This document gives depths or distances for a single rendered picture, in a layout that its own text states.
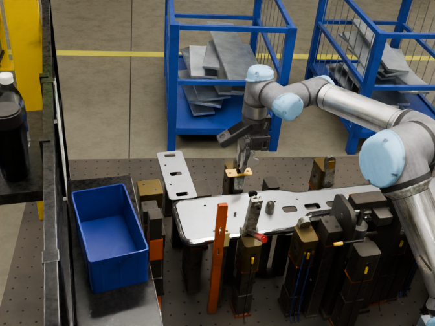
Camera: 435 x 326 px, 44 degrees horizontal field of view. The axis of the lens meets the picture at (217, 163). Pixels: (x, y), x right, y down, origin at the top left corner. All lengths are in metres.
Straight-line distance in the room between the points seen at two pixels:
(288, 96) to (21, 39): 0.90
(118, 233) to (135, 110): 2.66
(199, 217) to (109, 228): 0.31
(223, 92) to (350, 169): 1.46
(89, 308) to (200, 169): 1.17
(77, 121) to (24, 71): 2.30
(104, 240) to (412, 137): 0.96
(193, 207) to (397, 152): 0.88
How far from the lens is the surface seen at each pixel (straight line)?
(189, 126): 3.79
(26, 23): 1.87
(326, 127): 4.36
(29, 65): 1.93
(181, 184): 1.98
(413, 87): 3.98
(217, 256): 1.74
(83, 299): 1.58
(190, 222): 1.82
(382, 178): 1.23
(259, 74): 1.53
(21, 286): 2.09
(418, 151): 1.25
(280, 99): 1.48
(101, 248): 1.70
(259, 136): 1.65
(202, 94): 3.98
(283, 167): 2.62
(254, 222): 1.68
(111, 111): 4.32
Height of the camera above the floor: 2.24
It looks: 36 degrees down
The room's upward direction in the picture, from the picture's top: 5 degrees clockwise
